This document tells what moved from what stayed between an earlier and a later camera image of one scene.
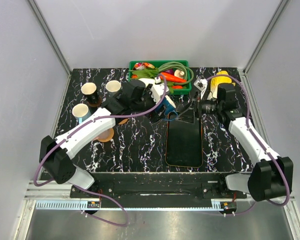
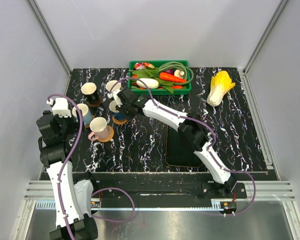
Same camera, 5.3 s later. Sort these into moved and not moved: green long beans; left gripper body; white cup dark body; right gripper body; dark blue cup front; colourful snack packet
Moved: dark blue cup front; right gripper body; left gripper body
Not moved: green long beans; white cup dark body; colourful snack packet
